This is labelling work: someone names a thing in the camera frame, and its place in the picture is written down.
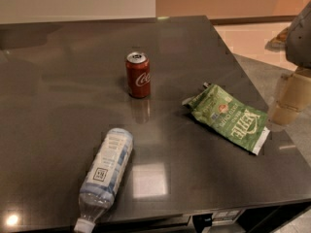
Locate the black drawer unit under table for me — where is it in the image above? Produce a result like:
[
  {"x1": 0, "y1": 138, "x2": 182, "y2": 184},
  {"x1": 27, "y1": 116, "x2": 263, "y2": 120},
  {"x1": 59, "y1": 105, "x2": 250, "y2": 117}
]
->
[{"x1": 93, "y1": 202, "x2": 311, "y2": 233}]

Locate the clear plastic water bottle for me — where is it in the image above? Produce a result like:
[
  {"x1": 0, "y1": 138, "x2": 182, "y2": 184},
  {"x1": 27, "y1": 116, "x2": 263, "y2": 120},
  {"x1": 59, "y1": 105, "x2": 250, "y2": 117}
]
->
[{"x1": 74, "y1": 128, "x2": 133, "y2": 233}]

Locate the green jalapeno chip bag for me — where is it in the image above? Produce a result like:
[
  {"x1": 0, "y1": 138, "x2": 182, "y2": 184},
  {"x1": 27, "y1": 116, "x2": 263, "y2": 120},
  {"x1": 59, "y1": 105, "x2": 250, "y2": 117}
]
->
[{"x1": 183, "y1": 83, "x2": 270, "y2": 155}]

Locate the red coke can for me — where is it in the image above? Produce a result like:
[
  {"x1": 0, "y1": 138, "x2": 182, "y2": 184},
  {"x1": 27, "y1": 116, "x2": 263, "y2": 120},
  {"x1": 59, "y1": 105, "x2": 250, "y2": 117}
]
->
[{"x1": 125, "y1": 51, "x2": 151, "y2": 98}]

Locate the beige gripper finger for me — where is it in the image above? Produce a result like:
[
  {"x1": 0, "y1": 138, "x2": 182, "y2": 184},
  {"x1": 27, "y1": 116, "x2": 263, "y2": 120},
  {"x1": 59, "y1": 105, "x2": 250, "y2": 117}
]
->
[{"x1": 271, "y1": 67, "x2": 311, "y2": 125}]

